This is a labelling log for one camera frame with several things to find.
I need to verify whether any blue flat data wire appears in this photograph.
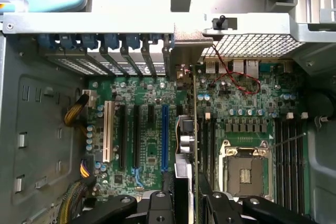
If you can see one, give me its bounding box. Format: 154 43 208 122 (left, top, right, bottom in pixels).
132 167 144 191

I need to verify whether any white expansion slot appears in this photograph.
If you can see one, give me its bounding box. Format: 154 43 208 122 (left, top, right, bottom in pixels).
102 100 116 163

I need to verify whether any green motherboard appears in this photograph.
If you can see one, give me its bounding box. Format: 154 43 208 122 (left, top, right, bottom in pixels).
84 58 311 216

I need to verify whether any yellow and black wire bundle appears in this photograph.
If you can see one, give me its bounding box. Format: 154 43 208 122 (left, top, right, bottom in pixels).
64 93 90 134

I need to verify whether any black plastic latch pin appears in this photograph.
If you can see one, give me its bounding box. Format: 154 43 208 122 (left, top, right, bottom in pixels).
211 15 228 30

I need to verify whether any blue expansion slot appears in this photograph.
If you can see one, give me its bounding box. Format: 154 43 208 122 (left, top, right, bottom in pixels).
161 104 169 173

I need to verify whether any red and black wire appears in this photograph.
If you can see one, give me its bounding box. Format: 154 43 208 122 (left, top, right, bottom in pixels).
209 43 262 95

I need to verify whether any black round case fan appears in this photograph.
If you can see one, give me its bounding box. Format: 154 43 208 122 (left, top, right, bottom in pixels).
304 89 334 120

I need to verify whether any long black expansion slot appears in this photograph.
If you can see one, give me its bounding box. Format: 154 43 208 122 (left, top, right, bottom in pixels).
119 104 128 170
132 104 141 169

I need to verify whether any metal cpu socket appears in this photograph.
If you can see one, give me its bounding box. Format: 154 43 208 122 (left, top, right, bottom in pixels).
218 139 274 199

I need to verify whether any yellow braided wire bundle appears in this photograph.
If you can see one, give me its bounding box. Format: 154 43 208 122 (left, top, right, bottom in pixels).
57 181 89 224

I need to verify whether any multicolour wire bundle with plug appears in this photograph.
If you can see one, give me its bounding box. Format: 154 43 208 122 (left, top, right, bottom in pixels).
79 155 97 186

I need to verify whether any thin metal locking lever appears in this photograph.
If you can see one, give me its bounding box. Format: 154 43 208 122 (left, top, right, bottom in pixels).
270 132 307 149

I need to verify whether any grey metal pc case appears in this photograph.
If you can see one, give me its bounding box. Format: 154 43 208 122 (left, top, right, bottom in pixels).
0 11 336 224

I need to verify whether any black ram slot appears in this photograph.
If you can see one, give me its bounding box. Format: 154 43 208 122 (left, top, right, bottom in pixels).
209 118 217 183
282 118 291 210
202 118 210 180
297 118 306 215
275 118 284 209
290 118 298 213

